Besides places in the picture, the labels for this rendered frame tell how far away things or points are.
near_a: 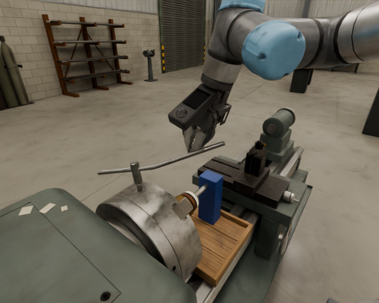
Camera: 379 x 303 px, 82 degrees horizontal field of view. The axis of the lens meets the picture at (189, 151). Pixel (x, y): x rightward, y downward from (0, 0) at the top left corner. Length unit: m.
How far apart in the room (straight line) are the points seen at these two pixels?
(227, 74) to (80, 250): 0.43
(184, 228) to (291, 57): 0.43
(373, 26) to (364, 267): 2.13
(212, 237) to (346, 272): 1.49
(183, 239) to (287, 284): 1.49
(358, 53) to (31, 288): 0.60
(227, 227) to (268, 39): 0.80
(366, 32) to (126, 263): 0.50
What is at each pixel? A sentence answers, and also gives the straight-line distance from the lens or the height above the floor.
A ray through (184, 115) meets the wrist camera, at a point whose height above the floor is 1.47.
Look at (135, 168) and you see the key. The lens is 0.58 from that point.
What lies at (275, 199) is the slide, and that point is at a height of 0.97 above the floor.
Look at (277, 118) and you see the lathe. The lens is 1.50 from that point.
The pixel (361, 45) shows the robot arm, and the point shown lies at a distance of 0.40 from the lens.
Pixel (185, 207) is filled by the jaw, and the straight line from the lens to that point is 0.63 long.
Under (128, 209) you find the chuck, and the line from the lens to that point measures 0.57.
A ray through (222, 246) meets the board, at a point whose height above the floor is 0.89.
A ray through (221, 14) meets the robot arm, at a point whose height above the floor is 1.64.
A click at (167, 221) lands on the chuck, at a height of 1.21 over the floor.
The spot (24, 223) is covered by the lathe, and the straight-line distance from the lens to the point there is 0.60.
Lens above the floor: 1.61
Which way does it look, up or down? 28 degrees down
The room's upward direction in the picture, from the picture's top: straight up
